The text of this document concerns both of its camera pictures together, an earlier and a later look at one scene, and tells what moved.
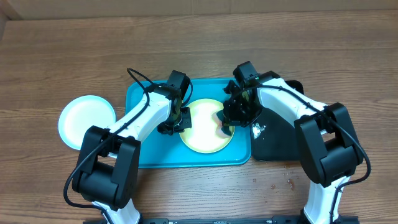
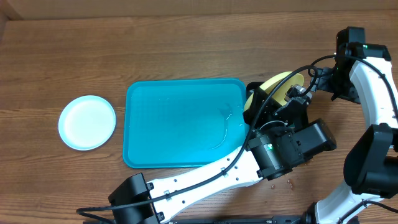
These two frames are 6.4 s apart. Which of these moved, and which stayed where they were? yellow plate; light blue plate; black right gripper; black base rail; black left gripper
Moved: black left gripper; yellow plate; black right gripper
Stayed: black base rail; light blue plate
